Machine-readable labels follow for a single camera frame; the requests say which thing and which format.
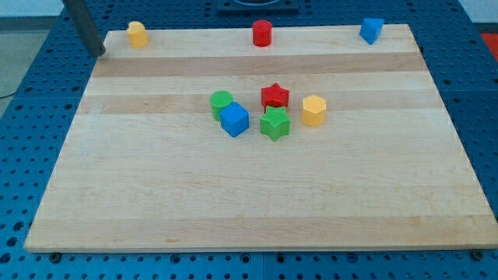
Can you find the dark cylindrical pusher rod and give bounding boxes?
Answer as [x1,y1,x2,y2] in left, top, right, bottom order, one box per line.
[62,0,106,57]

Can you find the yellow heart block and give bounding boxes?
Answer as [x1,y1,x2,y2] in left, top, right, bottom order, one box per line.
[126,21,149,48]

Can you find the green cylinder block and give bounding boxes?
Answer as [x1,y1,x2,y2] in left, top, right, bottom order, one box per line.
[209,90,233,121]

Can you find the red cylinder block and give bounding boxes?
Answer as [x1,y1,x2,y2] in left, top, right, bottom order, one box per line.
[252,19,272,47]

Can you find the blue cube block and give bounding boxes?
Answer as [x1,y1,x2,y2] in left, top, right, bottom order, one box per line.
[219,102,250,138]

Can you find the red star block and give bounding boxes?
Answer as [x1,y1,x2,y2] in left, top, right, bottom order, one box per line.
[261,83,289,112]

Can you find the green star block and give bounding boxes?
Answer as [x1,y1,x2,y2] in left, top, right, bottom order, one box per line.
[260,106,291,142]

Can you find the yellow hexagon block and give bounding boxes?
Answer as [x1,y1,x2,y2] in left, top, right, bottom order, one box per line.
[301,95,327,127]

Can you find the wooden board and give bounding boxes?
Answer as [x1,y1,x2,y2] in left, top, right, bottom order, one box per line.
[24,24,497,253]

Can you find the blue triangle block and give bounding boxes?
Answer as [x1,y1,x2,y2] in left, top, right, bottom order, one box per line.
[359,18,384,44]

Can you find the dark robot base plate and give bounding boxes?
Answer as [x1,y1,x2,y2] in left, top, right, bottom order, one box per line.
[214,0,300,14]

